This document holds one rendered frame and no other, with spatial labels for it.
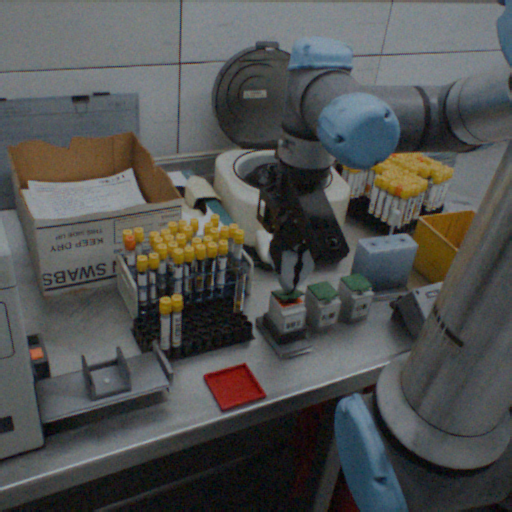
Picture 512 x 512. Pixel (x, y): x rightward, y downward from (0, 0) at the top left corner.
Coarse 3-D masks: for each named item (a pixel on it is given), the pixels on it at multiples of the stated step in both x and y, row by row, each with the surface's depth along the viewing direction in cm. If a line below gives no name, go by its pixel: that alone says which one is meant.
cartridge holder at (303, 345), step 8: (256, 320) 95; (264, 320) 92; (264, 328) 93; (272, 328) 90; (304, 328) 90; (272, 336) 91; (280, 336) 89; (288, 336) 90; (296, 336) 90; (304, 336) 91; (272, 344) 91; (280, 344) 90; (288, 344) 90; (296, 344) 90; (304, 344) 90; (280, 352) 89; (288, 352) 89; (296, 352) 90; (304, 352) 91
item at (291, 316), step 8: (272, 296) 89; (272, 304) 90; (280, 304) 88; (288, 304) 88; (296, 304) 88; (304, 304) 89; (272, 312) 90; (280, 312) 88; (288, 312) 88; (296, 312) 88; (304, 312) 89; (272, 320) 91; (280, 320) 88; (288, 320) 88; (296, 320) 89; (304, 320) 90; (280, 328) 89; (288, 328) 89; (296, 328) 90
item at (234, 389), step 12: (216, 372) 85; (228, 372) 86; (240, 372) 86; (252, 372) 85; (216, 384) 83; (228, 384) 84; (240, 384) 84; (252, 384) 84; (216, 396) 81; (228, 396) 82; (240, 396) 82; (252, 396) 82; (264, 396) 82; (228, 408) 80
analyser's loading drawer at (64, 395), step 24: (120, 360) 77; (144, 360) 81; (48, 384) 75; (72, 384) 76; (96, 384) 76; (120, 384) 77; (144, 384) 77; (168, 384) 78; (48, 408) 72; (72, 408) 73; (96, 408) 75
